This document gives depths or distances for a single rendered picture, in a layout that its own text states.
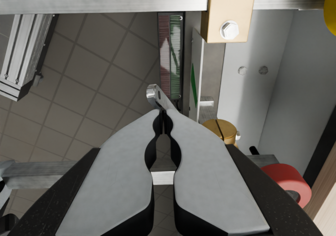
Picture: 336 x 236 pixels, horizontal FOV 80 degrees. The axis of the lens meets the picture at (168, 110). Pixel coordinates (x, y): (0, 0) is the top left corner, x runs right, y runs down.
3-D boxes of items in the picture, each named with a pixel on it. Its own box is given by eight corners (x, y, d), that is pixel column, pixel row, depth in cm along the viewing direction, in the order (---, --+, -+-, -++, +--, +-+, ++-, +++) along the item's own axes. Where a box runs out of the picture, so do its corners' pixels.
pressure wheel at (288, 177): (228, 164, 40) (250, 222, 30) (234, 131, 36) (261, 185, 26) (268, 163, 40) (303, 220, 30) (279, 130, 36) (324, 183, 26)
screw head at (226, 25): (218, 39, 24) (221, 41, 23) (220, 20, 23) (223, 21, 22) (236, 39, 24) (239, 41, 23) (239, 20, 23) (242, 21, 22)
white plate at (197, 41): (186, 142, 49) (191, 174, 40) (191, 27, 36) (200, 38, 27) (188, 142, 49) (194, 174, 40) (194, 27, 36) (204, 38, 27)
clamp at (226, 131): (194, 178, 38) (198, 203, 34) (198, 118, 31) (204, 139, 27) (224, 177, 38) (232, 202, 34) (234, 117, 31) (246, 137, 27)
